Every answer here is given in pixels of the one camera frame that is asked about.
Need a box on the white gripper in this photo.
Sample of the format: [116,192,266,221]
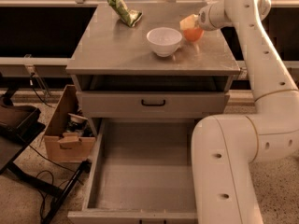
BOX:
[179,3,222,31]

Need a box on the orange fruit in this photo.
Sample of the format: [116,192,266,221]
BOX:
[183,28,204,42]

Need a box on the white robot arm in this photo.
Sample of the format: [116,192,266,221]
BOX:
[191,0,299,224]

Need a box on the grey drawer cabinet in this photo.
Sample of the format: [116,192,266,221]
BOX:
[66,0,240,132]

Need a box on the open grey drawer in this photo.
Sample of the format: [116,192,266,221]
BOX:
[68,119,197,224]

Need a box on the white bowl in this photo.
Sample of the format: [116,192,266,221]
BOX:
[147,27,182,57]

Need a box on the green chip bag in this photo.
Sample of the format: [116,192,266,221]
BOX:
[107,0,143,28]

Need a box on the white cup in box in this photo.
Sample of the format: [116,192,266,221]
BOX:
[68,113,87,125]

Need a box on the cardboard box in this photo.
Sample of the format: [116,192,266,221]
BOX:
[44,85,95,162]

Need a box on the closed drawer with black handle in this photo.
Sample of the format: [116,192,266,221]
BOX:
[77,91,229,119]

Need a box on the black stand with cables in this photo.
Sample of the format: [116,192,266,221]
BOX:
[0,84,91,224]

